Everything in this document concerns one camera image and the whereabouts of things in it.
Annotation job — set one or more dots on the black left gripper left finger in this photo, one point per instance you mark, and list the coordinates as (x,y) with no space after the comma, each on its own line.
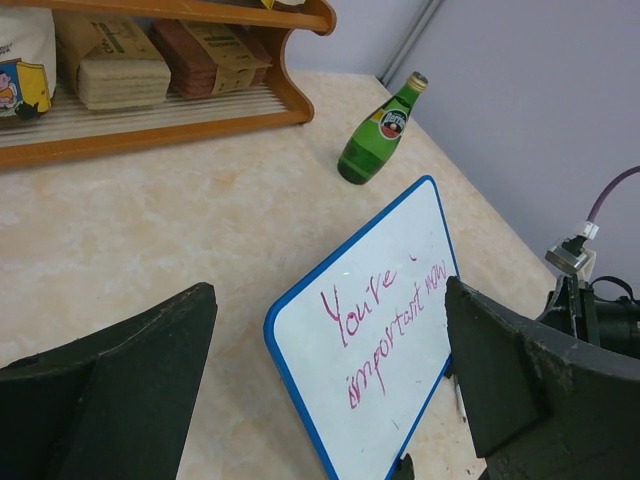
(116,404)

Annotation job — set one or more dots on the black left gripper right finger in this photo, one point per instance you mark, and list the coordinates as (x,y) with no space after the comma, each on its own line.
(541,404)

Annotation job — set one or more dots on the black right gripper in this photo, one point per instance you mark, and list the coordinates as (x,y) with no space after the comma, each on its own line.
(570,308)

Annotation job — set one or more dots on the magenta capped whiteboard marker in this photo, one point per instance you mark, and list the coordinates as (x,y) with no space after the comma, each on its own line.
(459,399)

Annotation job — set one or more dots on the blue framed whiteboard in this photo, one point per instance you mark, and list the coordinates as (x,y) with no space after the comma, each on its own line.
(361,341)

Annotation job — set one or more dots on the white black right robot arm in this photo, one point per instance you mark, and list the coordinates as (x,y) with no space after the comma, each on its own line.
(618,320)

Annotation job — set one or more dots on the green glass Perrier bottle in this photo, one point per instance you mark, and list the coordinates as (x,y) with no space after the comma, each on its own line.
(376,139)

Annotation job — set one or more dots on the orange wooden shelf rack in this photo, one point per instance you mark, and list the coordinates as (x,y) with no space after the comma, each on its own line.
(69,130)

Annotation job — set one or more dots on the brown brick-pattern box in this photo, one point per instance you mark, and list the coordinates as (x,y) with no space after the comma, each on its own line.
(208,59)

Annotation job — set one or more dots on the white flour bag left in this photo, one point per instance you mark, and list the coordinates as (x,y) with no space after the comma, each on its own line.
(28,63)

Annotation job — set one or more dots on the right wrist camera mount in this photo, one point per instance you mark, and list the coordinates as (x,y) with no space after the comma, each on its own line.
(570,255)

